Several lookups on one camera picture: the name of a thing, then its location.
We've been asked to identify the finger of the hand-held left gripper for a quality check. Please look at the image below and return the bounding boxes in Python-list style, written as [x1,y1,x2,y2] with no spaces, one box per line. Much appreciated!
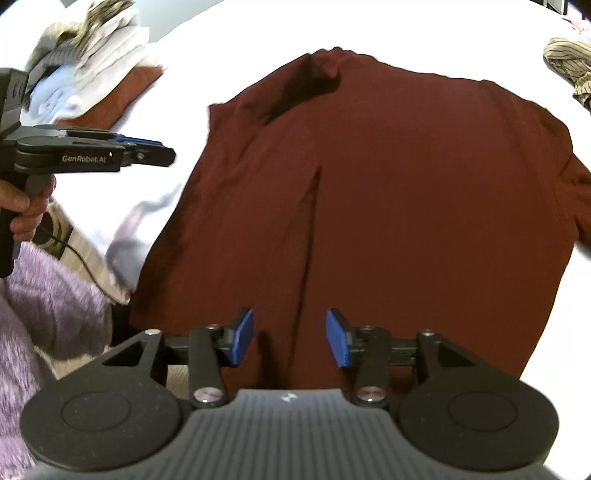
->
[121,144,177,169]
[111,134,163,148]

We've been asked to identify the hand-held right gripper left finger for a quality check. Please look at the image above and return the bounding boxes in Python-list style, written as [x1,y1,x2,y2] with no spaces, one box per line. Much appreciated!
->
[102,307,256,409]

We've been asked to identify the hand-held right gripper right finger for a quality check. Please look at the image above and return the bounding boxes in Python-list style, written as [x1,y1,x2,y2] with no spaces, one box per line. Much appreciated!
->
[325,308,491,409]

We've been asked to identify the maroon shirt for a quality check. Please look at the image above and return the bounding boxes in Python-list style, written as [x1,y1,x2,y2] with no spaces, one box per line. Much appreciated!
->
[129,46,591,393]

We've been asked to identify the person's left hand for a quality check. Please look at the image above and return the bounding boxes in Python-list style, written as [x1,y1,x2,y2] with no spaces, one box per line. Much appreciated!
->
[0,175,58,243]

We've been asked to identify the rust brown cloth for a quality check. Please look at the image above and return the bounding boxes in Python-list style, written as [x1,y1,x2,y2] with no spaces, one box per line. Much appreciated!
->
[54,65,166,136]

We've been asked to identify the light blue folded garment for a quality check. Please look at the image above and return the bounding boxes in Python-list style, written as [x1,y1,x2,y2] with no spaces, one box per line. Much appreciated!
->
[27,64,95,126]

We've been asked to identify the white folded garment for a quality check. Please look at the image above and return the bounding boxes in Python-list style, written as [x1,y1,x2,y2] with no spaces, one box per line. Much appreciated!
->
[69,8,151,118]

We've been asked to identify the grey folded garment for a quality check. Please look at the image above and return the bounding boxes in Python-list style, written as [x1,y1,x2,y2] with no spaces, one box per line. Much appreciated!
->
[27,44,81,77]

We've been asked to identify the beige patterned cloth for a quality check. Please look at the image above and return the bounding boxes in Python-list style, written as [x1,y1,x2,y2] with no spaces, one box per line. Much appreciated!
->
[44,198,137,308]

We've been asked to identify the tan striped folded garment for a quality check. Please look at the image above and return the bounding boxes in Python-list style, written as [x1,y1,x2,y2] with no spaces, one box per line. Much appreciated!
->
[44,0,139,49]

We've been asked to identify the bed with pale dotted sheet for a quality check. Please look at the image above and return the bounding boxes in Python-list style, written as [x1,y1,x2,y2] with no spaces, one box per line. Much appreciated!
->
[0,0,591,462]

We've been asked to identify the person's purple fuzzy clothing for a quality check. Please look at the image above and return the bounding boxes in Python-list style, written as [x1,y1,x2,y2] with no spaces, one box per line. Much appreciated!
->
[0,240,114,480]

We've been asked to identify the olive striped garment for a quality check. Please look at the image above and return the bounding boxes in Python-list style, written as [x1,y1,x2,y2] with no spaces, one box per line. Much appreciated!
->
[542,37,591,112]

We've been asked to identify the black cable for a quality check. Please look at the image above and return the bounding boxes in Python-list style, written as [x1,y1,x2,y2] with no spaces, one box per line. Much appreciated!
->
[36,224,114,303]

